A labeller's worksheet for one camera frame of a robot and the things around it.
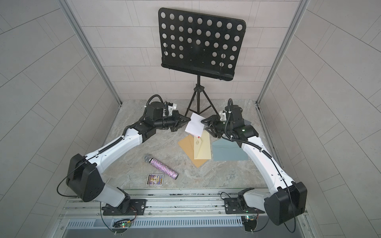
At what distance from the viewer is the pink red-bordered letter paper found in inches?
28.3

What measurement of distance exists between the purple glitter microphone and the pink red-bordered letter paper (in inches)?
10.7

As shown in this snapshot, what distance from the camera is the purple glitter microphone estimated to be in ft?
2.64
